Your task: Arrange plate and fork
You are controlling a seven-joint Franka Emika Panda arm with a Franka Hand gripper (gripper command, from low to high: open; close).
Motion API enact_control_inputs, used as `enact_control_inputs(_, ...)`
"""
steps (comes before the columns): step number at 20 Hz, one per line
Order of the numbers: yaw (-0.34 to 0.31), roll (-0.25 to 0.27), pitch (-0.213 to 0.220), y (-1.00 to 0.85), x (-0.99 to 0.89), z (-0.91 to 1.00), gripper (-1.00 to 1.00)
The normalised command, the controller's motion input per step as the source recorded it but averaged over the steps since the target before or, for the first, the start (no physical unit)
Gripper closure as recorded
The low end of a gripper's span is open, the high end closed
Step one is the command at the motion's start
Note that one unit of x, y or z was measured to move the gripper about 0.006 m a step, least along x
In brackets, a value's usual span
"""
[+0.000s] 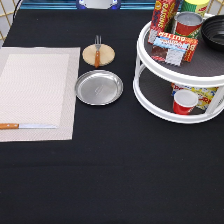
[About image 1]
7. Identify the green yellow canister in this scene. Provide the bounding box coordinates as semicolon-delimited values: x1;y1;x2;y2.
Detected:
181;0;210;16

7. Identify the round wooden coaster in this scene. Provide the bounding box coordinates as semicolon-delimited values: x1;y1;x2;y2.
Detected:
82;44;115;66

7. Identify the black bowl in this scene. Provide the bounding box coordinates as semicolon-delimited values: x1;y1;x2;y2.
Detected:
201;15;224;52

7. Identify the brown chocolate bar packet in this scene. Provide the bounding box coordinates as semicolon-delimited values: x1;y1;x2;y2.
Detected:
151;46;185;66

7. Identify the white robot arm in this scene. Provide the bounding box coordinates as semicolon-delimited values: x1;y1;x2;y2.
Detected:
76;0;121;9

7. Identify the yellow snack box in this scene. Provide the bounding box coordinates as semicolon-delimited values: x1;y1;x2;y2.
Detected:
171;83;218;110

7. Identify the red tin can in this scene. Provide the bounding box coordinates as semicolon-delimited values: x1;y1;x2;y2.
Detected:
173;11;203;39

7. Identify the red raisins box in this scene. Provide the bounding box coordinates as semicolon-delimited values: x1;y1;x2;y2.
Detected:
148;0;181;44

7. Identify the round silver metal plate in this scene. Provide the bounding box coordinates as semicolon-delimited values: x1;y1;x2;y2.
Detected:
75;70;123;106

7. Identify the orange butter box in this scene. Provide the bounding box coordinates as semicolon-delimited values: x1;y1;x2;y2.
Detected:
152;32;198;63

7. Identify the red plastic cup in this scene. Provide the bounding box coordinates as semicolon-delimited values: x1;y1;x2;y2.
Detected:
173;89;198;115

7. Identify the wooden-handled metal fork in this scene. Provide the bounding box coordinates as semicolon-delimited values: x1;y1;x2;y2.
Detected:
94;35;101;68

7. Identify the wooden-handled table knife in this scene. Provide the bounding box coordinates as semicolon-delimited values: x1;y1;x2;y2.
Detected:
0;123;57;130

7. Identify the white two-tier turntable rack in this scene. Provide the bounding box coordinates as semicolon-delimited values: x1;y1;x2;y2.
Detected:
133;22;224;124

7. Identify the beige woven placemat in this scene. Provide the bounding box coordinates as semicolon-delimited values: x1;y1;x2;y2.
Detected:
0;47;80;142

